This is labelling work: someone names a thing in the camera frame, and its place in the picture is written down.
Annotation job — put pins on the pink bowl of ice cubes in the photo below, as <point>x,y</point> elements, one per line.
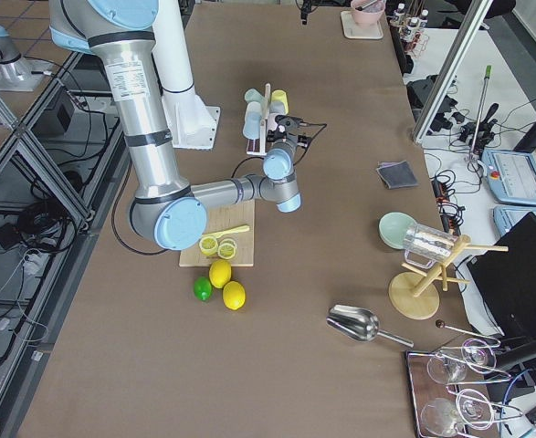
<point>367,12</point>

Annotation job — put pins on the metal scoop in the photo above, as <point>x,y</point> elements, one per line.
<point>360,324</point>

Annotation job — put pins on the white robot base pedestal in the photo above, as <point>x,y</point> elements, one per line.
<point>192,123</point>

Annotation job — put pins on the white wire cup holder rack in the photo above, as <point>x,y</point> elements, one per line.
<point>258,147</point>

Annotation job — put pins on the patterned drinking glass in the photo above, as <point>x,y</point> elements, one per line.
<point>424,245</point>

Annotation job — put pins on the black wine glass rack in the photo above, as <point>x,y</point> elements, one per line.
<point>449,391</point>

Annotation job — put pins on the wooden cutting board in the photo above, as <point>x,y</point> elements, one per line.
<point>219,220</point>

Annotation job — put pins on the aluminium frame post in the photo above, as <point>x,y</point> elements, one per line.
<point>465,35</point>

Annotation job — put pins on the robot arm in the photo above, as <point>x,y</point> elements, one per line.
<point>142,47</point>

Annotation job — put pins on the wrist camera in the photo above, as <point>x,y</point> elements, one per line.
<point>286,122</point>

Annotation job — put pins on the light blue cup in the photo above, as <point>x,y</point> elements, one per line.
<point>251,129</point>

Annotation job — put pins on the cream plastic tray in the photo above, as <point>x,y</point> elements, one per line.
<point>352,30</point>

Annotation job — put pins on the grey cup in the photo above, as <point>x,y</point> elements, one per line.
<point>277,107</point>

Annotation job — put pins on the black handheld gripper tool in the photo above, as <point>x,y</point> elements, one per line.
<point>485,134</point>

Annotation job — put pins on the yellow cup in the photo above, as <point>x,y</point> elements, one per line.
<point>281,95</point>

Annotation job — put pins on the yellow plastic knife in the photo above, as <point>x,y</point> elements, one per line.
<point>230,231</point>

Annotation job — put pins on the grey folded cloth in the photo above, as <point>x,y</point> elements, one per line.
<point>396,175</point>

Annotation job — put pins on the white cup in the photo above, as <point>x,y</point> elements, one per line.
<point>254,108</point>

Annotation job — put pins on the light green plastic cup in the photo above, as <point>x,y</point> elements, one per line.
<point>253,95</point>

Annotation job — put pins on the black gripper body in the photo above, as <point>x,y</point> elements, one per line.
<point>278,135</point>

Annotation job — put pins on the whole yellow lemon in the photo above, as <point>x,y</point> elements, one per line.
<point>234,295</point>
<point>220,273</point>

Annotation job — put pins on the green lime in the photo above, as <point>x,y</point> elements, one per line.
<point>203,289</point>

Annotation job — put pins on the copper wire bottle rack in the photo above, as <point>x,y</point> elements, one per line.
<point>412,28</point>

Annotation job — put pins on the teach pendant tablet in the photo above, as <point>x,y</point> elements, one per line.
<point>511,176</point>
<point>506,216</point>

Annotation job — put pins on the pink plastic cup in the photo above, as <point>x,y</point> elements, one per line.
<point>272,124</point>

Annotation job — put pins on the black monitor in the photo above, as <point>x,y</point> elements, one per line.
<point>507,280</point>

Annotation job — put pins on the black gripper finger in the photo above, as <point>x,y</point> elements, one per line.
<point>304,141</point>
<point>274,134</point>

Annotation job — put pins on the metal rod green tip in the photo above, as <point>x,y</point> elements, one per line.
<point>471,157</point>

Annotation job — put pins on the light green bowl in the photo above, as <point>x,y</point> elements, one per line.
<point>392,228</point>

